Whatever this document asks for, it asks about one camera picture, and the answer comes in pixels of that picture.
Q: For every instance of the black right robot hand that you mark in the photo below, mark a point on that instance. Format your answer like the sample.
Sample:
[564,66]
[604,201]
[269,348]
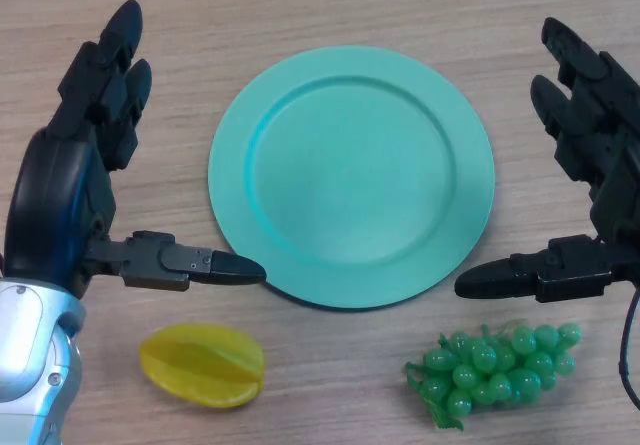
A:
[597,130]

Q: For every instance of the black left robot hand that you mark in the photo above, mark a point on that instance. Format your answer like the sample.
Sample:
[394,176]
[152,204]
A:
[55,190]

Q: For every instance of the green grape bunch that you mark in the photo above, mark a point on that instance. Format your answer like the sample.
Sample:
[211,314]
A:
[495,370]

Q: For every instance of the green round plate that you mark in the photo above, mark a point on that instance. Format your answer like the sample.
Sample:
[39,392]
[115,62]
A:
[350,180]

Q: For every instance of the yellow starfruit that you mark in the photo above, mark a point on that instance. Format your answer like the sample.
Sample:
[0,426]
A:
[202,365]

